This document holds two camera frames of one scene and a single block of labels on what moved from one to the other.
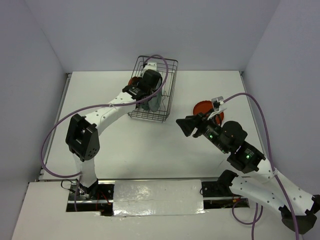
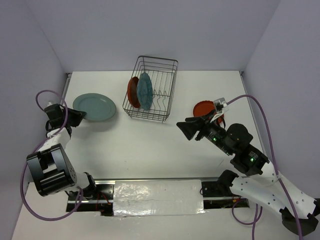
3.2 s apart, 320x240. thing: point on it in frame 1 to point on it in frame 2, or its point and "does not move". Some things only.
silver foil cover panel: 159,197 does not move
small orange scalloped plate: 202,106 does not move
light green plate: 154,103 to 97,107
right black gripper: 187,124 does not move
